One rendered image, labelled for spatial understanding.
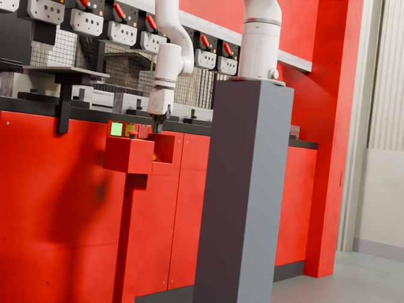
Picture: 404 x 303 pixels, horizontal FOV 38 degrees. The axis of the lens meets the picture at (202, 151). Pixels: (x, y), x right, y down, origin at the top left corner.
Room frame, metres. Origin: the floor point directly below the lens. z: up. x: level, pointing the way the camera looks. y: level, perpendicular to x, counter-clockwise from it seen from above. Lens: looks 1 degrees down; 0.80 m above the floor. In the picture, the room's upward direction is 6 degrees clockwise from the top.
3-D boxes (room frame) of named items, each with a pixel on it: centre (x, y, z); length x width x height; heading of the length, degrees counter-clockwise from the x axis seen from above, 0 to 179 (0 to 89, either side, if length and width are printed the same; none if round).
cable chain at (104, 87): (3.05, 0.50, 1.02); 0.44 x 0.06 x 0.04; 144
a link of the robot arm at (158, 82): (2.18, 0.17, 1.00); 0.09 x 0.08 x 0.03; 43
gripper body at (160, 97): (2.18, 0.17, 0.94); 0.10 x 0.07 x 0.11; 43
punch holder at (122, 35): (2.49, 0.41, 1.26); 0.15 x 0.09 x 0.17; 144
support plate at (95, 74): (2.10, 0.52, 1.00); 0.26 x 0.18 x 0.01; 54
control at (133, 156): (2.17, 0.23, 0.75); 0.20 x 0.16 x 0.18; 132
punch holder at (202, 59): (2.97, 0.06, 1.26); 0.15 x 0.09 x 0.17; 144
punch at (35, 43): (2.19, 0.64, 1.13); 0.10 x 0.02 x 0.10; 144
